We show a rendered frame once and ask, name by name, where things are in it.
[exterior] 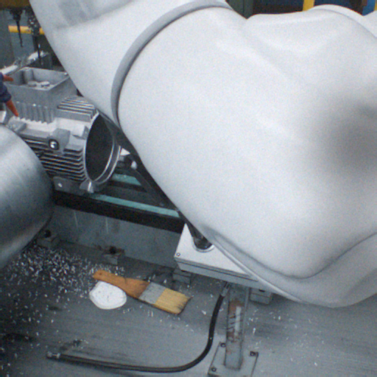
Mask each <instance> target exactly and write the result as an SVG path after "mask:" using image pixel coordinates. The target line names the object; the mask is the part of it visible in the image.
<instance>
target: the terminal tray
mask: <svg viewBox="0 0 377 377"><path fill-rule="evenodd" d="M8 77H12V78H13V81H3V83H4V85H5V86H6V87H7V88H8V92H10V93H11V95H12V98H11V100H12V102H13V104H14V106H15V109H17V111H18V114H19V115H18V116H14V115H13V113H12V112H11V111H10V109H9V108H8V107H7V106H6V105H5V104H4V103H2V102H0V105H1V111H5V112H8V113H9V115H10V118H12V117H13V116H14V118H15V119H18V117H20V120H22V119H23V118H24V120H26V121H28V120H29V119H30V121H31V122H33V120H35V121H36V123H38V122H41V124H43V123H45V122H46V123H47V124H50V123H52V122H54V120H55V111H54V109H55V108H57V105H59V103H61V101H64V99H66V97H69V96H77V87H76V85H75V84H74V82H73V80H72V79H71V78H70V76H69V75H68V73H64V72H58V71H52V70H46V69H40V68H29V67H24V68H22V69H20V70H18V71H16V72H15V73H14V74H11V75H10V76H8Z"/></svg>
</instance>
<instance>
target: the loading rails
mask: <svg viewBox="0 0 377 377"><path fill-rule="evenodd" d="M114 172H115V175H114V176H113V178H111V181H109V183H107V186H106V187H105V188H103V189H102V190H101V191H94V192H93V193H90V195H89V193H86V192H85V193H84V194H83V195H82V196H79V195H75V194H72V193H68V192H67V191H60V190H56V189H55V186H54V187H52V193H54V214H52V218H51V221H50V223H49V225H48V226H47V228H46V229H45V230H43V231H42V232H41V234H40V235H39V236H38V237H37V243H38V245H40V246H44V247H49V248H54V246H55V245H56V244H57V243H58V242H59V241H60V240H64V241H67V242H69V243H73V244H78V245H82V246H86V247H92V248H95V249H98V250H104V252H103V254H102V260H103V262H105V263H109V264H114V265H119V264H120V263H121V261H122V260H123V258H124V257H125V256H126V257H131V258H136V259H140V260H143V261H146V262H149V263H153V264H159V265H162V266H165V267H171V268H174V270H173V273H172V279H173V280H175V281H179V282H182V283H188V284H191V282H192V280H193V278H194V276H195V274H196V273H193V272H187V271H186V270H184V269H181V268H180V267H179V265H178V264H177V262H175V258H174V255H175V251H176V249H177V247H178V245H179V241H180V237H181V235H182V232H183V228H184V225H185V221H184V219H181V218H180V217H179V215H178V212H176V210H174V209H173V208H172V206H171V205H169V204H168V203H167V206H161V205H159V203H158V202H156V201H155V200H154V199H153V198H152V197H151V195H150V193H149V192H147V191H146V190H145V189H144V187H143V186H142V185H141V184H140V183H139V182H138V181H137V180H136V179H135V178H134V177H133V175H132V174H131V173H130V172H129V171H127V170H126V169H124V168H121V167H115V169H114ZM123 173H124V174H123ZM125 174H126V175H127V176H126V175H125ZM116 175H117V177H118V176H119V175H120V177H118V178H117V177H116ZM124 175H125V178H124ZM100 192H101V197H99V196H98V198H96V197H97V195H99V193H100ZM105 192H106V193H105ZM94 194H95V195H96V196H95V195H94ZM86 195H87V196H86ZM104 195H106V197H105V196H104ZM103 199H105V200H103ZM196 275H200V274H196ZM202 276H205V275H202ZM206 277H209V276H206ZM209 278H212V277H209ZM215 279H218V278H215ZM219 280H222V279H219ZM222 281H225V280H222ZM225 282H227V281H225ZM250 288H252V289H251V292H250V300H252V301H256V302H259V303H265V304H268V305H269V304H270V302H271V299H272V294H276V293H272V292H267V291H263V289H257V288H253V287H250ZM276 295H279V294H276Z"/></svg>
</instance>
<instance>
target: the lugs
mask: <svg viewBox="0 0 377 377"><path fill-rule="evenodd" d="M9 121H10V115H9V113H8V112H5V111H0V124H2V125H4V126H5V125H6V124H9ZM88 131H89V129H88V127H87V126H86V125H84V124H75V125H74V131H73V133H72V134H71V135H73V136H74V137H75V138H76V139H80V140H86V138H87V134H88ZM95 187H96V184H95V183H92V182H88V181H85V182H84V183H80V188H79V190H82V191H84V192H88V193H93V192H94V189H95Z"/></svg>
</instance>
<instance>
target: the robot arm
mask: <svg viewBox="0 0 377 377"><path fill-rule="evenodd" d="M29 2H30V4H31V6H32V9H33V11H34V13H35V17H37V19H38V21H39V23H40V26H41V28H42V30H43V32H44V34H46V37H47V39H48V41H49V44H50V46H51V47H52V49H53V51H55V54H56V55H57V57H58V59H59V60H60V63H61V65H62V66H63V67H64V68H65V69H66V71H67V73H68V75H69V76H70V78H71V79H72V80H73V82H74V84H75V85H76V87H77V88H78V89H79V92H80V93H81V94H82V95H83V96H84V97H85V98H86V100H87V101H88V102H90V103H91V104H92V105H94V106H95V107H96V109H97V111H98V113H99V115H100V116H102V118H103V119H104V121H105V123H106V125H107V126H108V129H109V131H110V132H111V134H112V136H113V138H114V140H115V141H116V143H117V144H118V145H120V146H121V148H122V151H121V154H120V157H119V158H118V160H117V164H118V165H121V167H123V168H124V169H126V170H127V171H129V172H130V173H131V174H132V175H133V177H134V178H135V179H136V180H137V181H138V182H139V183H140V184H141V185H142V186H143V187H144V189H145V190H146V191H147V192H149V193H150V195H151V197H152V198H153V199H154V200H155V201H156V202H158V203H159V205H161V206H167V203H168V204H169V205H171V206H172V208H173V209H174V210H176V212H178V215H179V217H180V218H181V219H184V221H185V223H186V227H188V229H189V232H190V234H191V237H194V238H198V239H202V238H203V236H204V237H205V238H207V239H208V240H209V241H210V242H211V243H212V245H213V246H215V247H216V248H217V249H218V250H220V251H221V253H222V254H223V255H224V256H226V257H227V258H229V259H230V260H231V262H233V263H234V264H235V265H236V266H238V267H239V268H240V269H242V270H243V272H246V273H247V274H248V275H249V276H250V277H252V278H255V279H256V280H257V281H258V282H259V283H261V284H262V285H265V286H266V287H267V288H269V289H271V291H273V292H276V293H278V294H279V295H281V296H284V297H287V298H289V300H293V301H294V302H297V303H305V304H316V305H320V306H327V307H331V308H335V307H340V306H349V305H352V304H354V303H358V302H360V301H362V300H364V299H366V297H369V296H371V295H373V294H375V293H377V10H376V11H375V12H372V13H370V14H368V15H364V16H362V15H360V14H358V13H355V12H354V11H351V10H349V9H345V8H343V7H340V6H336V5H330V4H327V5H320V6H316V7H314V8H312V9H310V10H307V11H303V12H297V13H285V14H258V15H255V16H252V17H250V18H248V19H245V18H243V17H241V16H240V15H239V14H238V13H237V12H236V11H235V10H233V9H232V8H231V7H230V5H229V4H228V3H227V2H226V1H224V0H29ZM161 190H162V191H161Z"/></svg>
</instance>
